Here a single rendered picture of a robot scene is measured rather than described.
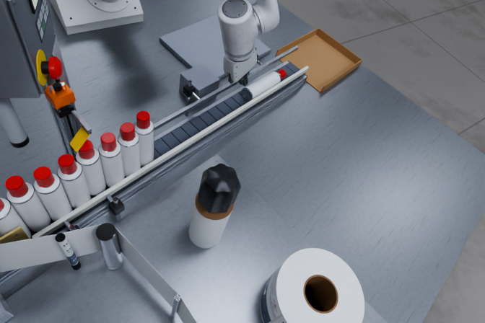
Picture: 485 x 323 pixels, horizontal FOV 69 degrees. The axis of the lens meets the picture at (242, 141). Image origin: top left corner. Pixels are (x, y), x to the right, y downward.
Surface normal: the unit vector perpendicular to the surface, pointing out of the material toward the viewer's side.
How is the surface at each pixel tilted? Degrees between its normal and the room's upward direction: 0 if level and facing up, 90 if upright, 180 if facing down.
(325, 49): 0
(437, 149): 0
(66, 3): 42
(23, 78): 90
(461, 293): 0
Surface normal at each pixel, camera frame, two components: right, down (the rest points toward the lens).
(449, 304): 0.20, -0.58
